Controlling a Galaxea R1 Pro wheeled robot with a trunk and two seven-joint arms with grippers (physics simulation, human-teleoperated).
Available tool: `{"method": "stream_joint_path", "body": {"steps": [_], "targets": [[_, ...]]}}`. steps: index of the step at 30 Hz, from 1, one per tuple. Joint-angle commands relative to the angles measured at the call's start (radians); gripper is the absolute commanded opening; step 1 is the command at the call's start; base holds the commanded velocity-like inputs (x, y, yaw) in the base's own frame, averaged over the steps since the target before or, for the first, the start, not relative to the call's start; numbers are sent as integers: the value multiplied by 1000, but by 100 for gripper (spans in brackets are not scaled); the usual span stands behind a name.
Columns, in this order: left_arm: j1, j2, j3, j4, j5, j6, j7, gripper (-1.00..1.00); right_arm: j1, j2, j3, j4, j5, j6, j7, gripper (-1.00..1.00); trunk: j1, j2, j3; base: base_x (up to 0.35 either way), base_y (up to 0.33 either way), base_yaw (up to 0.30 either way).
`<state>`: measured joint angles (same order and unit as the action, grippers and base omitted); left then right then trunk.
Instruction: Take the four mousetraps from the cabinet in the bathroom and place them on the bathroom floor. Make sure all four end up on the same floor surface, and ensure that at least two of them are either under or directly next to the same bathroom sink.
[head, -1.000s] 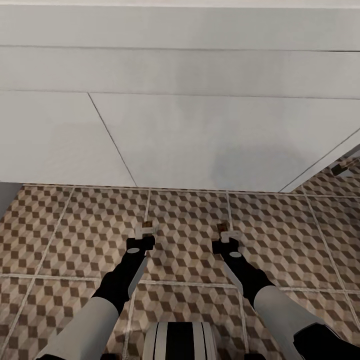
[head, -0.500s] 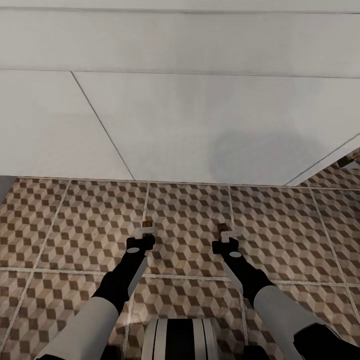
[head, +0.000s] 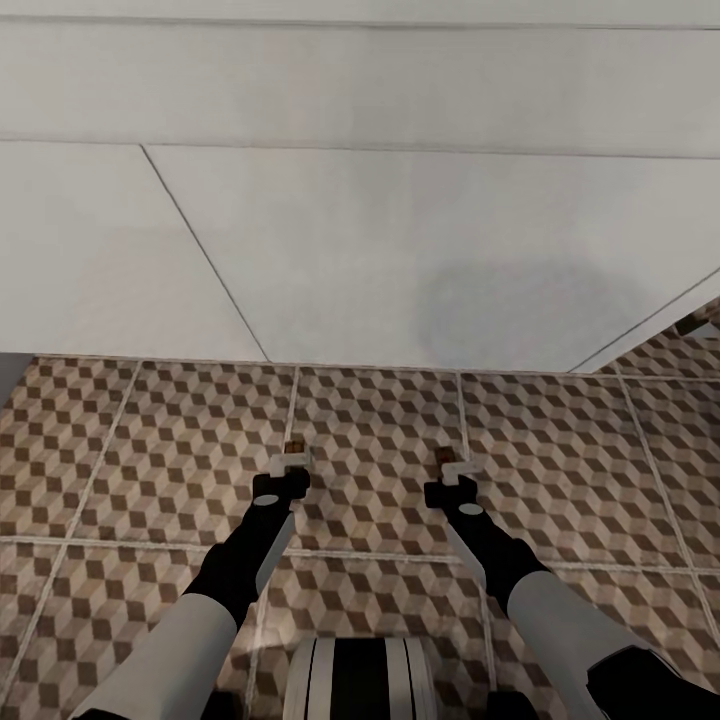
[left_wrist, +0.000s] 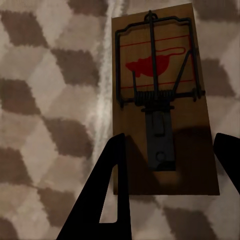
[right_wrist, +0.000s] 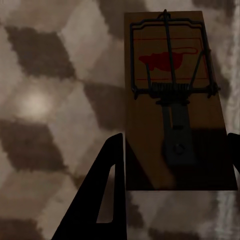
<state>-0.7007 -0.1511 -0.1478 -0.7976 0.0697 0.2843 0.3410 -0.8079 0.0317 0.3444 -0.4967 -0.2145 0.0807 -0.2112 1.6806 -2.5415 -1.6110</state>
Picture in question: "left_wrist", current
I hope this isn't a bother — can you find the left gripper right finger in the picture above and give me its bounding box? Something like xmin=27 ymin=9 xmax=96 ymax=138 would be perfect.
xmin=213 ymin=133 xmax=240 ymax=193

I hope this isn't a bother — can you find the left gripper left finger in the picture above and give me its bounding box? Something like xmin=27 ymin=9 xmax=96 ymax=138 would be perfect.
xmin=56 ymin=133 xmax=132 ymax=240

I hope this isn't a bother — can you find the mousetrap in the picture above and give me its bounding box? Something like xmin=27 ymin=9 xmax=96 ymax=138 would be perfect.
xmin=111 ymin=3 xmax=220 ymax=196

